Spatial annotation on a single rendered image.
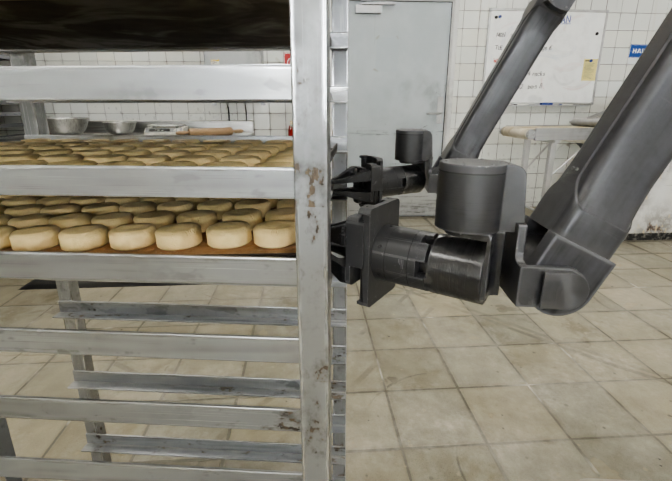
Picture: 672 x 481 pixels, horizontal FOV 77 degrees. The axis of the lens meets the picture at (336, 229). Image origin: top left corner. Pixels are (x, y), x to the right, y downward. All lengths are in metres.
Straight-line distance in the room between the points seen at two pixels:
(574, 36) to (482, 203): 4.55
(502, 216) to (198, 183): 0.28
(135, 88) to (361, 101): 3.82
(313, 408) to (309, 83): 0.32
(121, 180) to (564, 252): 0.40
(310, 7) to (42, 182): 0.31
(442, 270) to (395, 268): 0.05
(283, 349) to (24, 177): 0.31
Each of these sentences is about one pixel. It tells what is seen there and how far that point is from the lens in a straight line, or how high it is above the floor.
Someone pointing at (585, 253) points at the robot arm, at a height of 1.01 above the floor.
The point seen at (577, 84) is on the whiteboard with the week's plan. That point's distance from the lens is 4.90.
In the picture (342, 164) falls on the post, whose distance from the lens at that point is 0.82.
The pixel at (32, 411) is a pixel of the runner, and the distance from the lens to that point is 0.64.
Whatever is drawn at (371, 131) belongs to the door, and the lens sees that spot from 4.23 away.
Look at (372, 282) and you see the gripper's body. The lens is 0.42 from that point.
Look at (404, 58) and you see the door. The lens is 4.29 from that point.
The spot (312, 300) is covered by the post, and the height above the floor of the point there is 0.95.
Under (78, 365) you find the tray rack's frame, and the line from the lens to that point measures 1.19.
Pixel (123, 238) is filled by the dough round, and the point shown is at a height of 0.98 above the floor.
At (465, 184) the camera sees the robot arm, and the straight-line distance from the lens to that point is 0.36.
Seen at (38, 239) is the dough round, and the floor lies 0.98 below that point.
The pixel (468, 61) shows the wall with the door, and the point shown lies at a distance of 4.43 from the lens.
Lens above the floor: 1.12
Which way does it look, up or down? 16 degrees down
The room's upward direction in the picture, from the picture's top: straight up
